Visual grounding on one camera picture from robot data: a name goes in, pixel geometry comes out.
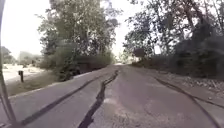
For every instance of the short dark post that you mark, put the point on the short dark post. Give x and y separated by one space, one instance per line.
21 76

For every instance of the grey asphalt road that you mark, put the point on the grey asphalt road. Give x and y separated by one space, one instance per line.
133 100

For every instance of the grass verge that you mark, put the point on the grass verge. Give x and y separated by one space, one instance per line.
31 83

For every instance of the leaf-strewn dirt verge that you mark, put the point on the leaf-strewn dirt verge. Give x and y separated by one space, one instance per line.
196 81

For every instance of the row of trees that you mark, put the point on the row of trees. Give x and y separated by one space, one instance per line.
76 40
186 43

